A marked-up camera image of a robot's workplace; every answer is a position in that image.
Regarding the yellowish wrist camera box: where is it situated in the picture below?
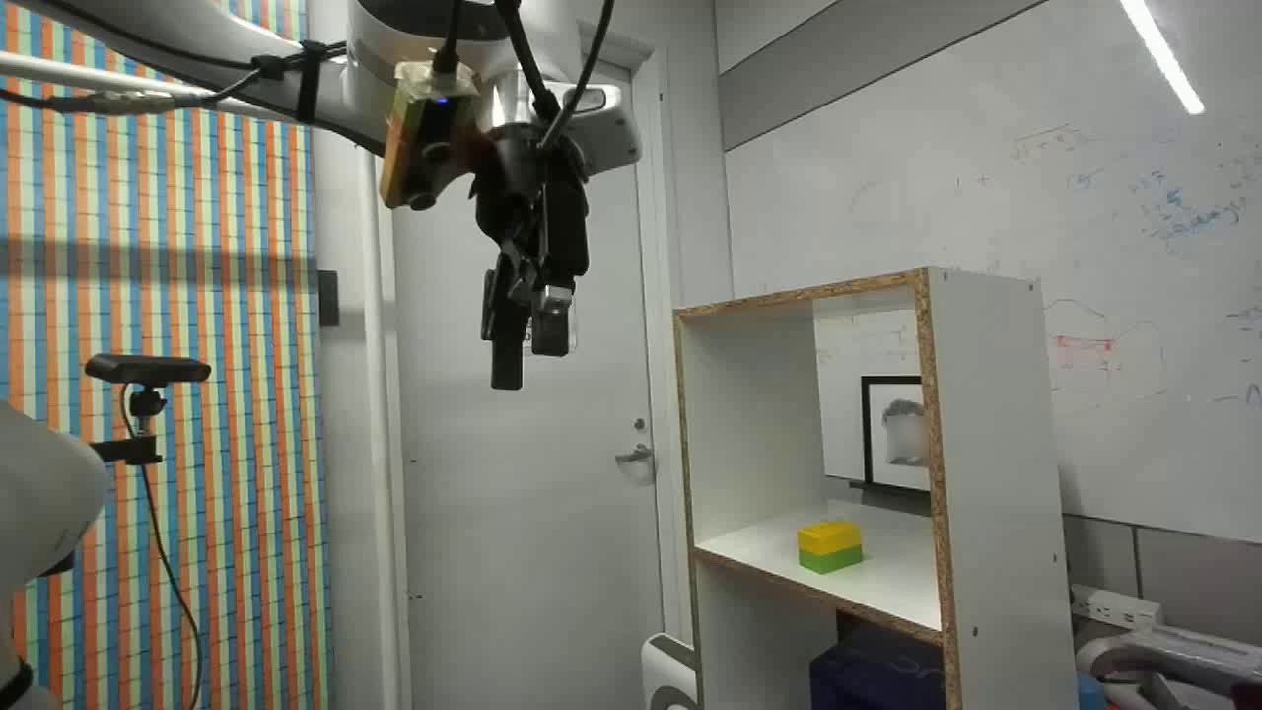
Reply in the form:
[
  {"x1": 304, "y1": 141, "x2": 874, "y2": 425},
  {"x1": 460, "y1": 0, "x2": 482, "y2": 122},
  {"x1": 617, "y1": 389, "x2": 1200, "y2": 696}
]
[{"x1": 376, "y1": 65, "x2": 485, "y2": 213}]

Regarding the grey curved chair part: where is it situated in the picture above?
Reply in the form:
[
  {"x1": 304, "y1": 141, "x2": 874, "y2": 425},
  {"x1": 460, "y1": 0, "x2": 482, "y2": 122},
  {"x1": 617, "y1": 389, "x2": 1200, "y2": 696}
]
[{"x1": 640, "y1": 630, "x2": 703, "y2": 710}]

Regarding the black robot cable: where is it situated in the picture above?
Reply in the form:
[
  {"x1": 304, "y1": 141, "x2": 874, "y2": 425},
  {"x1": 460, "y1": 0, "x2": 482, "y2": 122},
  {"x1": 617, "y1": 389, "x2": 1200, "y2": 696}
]
[
  {"x1": 496, "y1": 0, "x2": 569, "y2": 132},
  {"x1": 532, "y1": 0, "x2": 618, "y2": 149}
]

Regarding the white rounded robot part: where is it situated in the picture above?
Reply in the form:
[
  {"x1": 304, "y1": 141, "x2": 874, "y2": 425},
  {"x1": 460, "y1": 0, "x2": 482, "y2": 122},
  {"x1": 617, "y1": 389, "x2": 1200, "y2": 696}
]
[{"x1": 0, "y1": 404, "x2": 120, "y2": 612}]

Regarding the white particle-board shelf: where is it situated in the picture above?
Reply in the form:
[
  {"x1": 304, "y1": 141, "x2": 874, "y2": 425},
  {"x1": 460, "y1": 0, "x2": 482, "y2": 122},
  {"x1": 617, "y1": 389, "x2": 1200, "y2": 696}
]
[{"x1": 672, "y1": 264, "x2": 1085, "y2": 710}]

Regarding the green lego brick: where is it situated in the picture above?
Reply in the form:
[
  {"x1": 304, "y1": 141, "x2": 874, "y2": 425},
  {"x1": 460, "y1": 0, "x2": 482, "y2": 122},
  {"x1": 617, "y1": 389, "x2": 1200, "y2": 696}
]
[{"x1": 797, "y1": 539, "x2": 866, "y2": 579}]

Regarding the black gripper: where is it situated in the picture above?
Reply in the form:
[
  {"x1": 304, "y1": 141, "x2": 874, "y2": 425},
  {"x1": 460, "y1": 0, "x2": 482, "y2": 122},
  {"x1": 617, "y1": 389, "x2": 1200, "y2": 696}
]
[{"x1": 467, "y1": 116, "x2": 594, "y2": 393}]

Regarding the black framed portrait picture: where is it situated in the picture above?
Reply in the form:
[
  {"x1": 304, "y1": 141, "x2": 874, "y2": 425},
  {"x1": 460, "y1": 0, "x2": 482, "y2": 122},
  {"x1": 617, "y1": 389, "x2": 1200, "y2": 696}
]
[{"x1": 860, "y1": 370, "x2": 936, "y2": 496}]

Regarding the dark blue storage bin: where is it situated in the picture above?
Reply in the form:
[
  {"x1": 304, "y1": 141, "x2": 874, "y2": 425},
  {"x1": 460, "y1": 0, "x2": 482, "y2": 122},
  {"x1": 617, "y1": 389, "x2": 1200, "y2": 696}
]
[{"x1": 810, "y1": 626, "x2": 952, "y2": 710}]

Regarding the black camera on stand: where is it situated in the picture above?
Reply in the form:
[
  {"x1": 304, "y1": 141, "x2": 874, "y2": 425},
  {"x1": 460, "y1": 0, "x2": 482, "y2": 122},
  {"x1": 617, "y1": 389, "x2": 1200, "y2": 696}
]
[{"x1": 82, "y1": 346, "x2": 218, "y2": 472}]

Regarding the white tubular chair frame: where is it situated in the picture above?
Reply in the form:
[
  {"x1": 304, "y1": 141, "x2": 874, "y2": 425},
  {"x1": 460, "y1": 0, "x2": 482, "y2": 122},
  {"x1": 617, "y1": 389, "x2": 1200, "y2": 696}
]
[{"x1": 1074, "y1": 622, "x2": 1262, "y2": 710}]

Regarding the metal door handle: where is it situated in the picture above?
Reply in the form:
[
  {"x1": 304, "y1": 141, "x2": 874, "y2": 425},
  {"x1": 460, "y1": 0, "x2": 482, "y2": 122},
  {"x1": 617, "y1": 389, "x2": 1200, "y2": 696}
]
[{"x1": 611, "y1": 443, "x2": 657, "y2": 483}]

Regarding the black wall switch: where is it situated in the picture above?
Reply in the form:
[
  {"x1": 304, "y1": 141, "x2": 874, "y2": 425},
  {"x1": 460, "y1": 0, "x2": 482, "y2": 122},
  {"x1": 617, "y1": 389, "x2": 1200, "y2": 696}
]
[{"x1": 317, "y1": 268, "x2": 347, "y2": 330}]

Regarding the white whiteboard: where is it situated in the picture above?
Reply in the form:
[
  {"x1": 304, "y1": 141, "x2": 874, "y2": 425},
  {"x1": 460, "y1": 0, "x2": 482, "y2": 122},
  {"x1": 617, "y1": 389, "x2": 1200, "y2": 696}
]
[{"x1": 713, "y1": 0, "x2": 1262, "y2": 554}]

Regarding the white door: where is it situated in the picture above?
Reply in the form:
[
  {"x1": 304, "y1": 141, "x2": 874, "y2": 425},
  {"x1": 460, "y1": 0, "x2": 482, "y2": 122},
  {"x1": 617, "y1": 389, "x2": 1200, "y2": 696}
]
[{"x1": 389, "y1": 51, "x2": 690, "y2": 710}]

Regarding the thin black camera cable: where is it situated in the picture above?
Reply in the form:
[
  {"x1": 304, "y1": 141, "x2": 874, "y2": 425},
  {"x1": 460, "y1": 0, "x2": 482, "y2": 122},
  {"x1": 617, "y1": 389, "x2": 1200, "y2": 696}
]
[{"x1": 130, "y1": 458, "x2": 212, "y2": 710}]

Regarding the white power strip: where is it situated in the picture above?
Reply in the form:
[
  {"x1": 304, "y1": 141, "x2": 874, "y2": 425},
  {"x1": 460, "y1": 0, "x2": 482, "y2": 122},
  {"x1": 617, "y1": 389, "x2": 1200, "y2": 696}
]
[{"x1": 1069, "y1": 579, "x2": 1169, "y2": 636}]

